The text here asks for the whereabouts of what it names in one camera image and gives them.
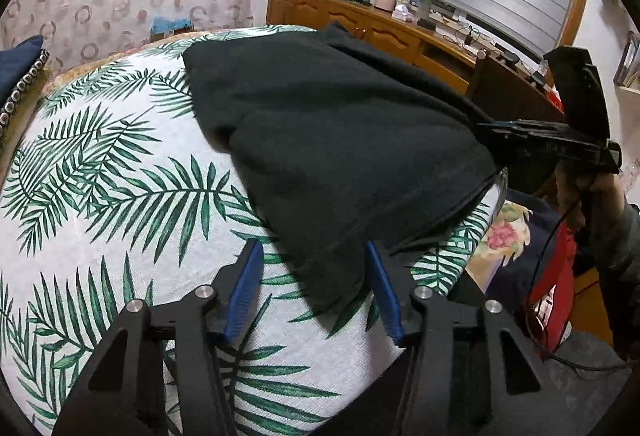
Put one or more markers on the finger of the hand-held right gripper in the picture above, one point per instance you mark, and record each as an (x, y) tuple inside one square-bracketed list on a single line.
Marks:
[(525, 136)]

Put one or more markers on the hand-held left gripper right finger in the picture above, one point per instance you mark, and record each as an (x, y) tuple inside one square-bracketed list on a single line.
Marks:
[(382, 296)]

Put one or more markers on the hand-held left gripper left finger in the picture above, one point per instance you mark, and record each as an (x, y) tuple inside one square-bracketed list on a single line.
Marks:
[(245, 296)]

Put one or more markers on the black t-shirt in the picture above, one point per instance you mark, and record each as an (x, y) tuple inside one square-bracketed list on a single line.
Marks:
[(325, 126)]

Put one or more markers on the person's right forearm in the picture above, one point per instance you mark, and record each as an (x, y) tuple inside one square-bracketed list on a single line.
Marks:
[(622, 241)]

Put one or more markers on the person's right hand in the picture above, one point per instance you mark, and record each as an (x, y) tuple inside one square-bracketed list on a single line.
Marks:
[(605, 193)]

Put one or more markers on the framed picture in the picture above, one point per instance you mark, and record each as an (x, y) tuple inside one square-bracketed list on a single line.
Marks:
[(629, 61)]

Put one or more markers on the floral blanket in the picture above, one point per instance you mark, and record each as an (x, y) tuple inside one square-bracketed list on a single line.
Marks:
[(500, 236)]

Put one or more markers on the palm leaf print cloth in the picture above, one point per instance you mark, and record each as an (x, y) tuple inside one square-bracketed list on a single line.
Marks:
[(125, 226)]

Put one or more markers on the red bag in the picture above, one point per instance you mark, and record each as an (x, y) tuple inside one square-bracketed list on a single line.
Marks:
[(555, 276)]

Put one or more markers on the wooden cabinet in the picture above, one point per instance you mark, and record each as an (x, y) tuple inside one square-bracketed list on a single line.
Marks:
[(390, 33)]

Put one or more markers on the dark grey cloth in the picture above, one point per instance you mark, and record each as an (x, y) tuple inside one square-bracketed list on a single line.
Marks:
[(595, 396)]

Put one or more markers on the small blue object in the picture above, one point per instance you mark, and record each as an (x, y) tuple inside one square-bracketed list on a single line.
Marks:
[(171, 27)]

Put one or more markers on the navy pillow with beaded trim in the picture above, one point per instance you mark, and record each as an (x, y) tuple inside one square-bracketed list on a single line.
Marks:
[(22, 66)]

